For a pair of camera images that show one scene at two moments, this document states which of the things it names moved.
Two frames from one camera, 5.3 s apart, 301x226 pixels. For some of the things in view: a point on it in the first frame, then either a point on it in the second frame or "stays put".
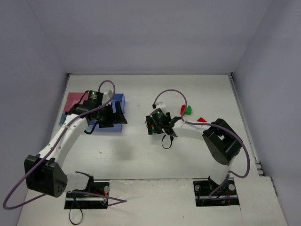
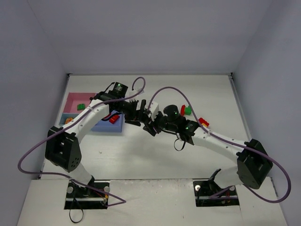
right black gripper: [152, 125] stays put
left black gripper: [109, 115] -> [142, 107]
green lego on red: [188, 110] stays put
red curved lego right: [182, 108] stays put
